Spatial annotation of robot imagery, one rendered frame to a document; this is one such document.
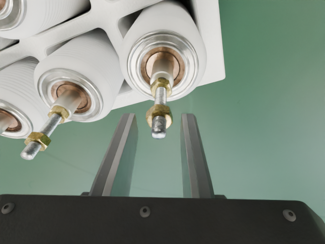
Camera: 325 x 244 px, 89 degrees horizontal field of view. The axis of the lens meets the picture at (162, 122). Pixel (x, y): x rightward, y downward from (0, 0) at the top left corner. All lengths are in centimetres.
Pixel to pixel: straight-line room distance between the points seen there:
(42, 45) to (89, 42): 7
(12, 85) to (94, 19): 14
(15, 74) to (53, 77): 10
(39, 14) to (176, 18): 12
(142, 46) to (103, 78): 7
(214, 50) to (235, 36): 20
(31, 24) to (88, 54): 5
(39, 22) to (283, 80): 53
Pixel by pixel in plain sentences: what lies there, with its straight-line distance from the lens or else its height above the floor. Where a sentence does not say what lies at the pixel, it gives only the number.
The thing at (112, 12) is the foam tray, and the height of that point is 18.
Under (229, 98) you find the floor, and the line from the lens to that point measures 54.
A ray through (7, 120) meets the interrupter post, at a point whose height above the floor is 26.
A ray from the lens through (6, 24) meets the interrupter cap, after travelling 22.
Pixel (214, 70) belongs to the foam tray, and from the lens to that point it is 27.
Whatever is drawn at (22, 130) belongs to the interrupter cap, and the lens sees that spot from 32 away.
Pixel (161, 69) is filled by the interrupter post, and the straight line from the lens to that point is 16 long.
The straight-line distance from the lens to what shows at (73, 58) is 22.
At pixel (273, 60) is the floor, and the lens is 52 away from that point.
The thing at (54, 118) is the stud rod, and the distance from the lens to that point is 20.
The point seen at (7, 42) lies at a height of 17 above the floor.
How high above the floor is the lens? 42
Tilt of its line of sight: 48 degrees down
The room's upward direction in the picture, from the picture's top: 177 degrees counter-clockwise
